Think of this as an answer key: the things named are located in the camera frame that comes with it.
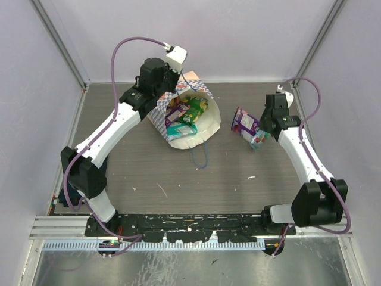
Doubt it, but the purple cable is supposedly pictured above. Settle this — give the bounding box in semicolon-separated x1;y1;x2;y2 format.
64;37;172;257
272;77;352;257

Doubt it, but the dark navy cloth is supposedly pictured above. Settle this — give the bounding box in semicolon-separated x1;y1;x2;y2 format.
57;154;110;209

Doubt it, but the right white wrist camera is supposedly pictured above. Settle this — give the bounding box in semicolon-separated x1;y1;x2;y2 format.
276;85;294;107

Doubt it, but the teal mint candy packet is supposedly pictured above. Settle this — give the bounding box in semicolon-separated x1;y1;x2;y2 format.
249;129;271;150

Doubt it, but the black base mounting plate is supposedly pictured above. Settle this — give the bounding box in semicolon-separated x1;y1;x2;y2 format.
85;213;297;244

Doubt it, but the green snack packet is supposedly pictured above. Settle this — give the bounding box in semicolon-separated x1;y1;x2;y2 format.
177;96;209;125

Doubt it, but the white slotted cable duct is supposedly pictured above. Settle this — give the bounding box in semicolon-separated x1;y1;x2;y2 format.
42;239;266;251

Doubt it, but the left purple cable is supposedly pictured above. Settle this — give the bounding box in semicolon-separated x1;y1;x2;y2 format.
64;37;172;257

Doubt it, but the purple snack packet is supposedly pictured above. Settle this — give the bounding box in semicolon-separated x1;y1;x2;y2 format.
165;103;190;127
231;107;259;142

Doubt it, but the blue checkered paper bag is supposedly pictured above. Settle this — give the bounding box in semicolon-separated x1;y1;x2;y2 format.
147;71;221;162

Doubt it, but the teal white snack packet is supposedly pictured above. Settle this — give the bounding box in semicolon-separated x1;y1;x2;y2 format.
167;122;198;141

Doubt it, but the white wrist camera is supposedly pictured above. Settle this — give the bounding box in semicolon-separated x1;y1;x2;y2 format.
165;45;188;74
276;85;294;107

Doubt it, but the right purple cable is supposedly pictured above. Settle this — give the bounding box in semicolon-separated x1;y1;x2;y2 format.
272;77;352;257

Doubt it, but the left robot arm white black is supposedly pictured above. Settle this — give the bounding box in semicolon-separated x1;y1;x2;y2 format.
61;57;183;223

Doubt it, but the purple snack packet in bag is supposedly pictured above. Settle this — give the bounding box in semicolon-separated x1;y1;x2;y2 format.
165;103;190;127

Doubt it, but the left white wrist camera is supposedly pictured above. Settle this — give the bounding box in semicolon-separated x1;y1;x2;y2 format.
165;45;188;74

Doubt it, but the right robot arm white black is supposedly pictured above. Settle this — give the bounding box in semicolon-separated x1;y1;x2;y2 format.
259;92;348;229

